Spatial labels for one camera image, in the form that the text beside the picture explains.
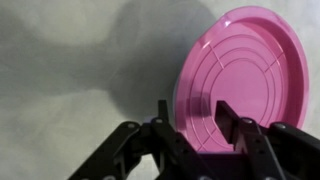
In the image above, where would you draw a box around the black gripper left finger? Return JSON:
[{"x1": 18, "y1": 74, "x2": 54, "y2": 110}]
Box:
[{"x1": 68, "y1": 99, "x2": 208, "y2": 180}]

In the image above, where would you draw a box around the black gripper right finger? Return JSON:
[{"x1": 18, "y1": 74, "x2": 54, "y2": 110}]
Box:
[{"x1": 215, "y1": 100, "x2": 320, "y2": 180}]

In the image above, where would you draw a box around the pink plastic plate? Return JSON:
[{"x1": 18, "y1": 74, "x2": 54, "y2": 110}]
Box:
[{"x1": 173, "y1": 5, "x2": 310, "y2": 154}]

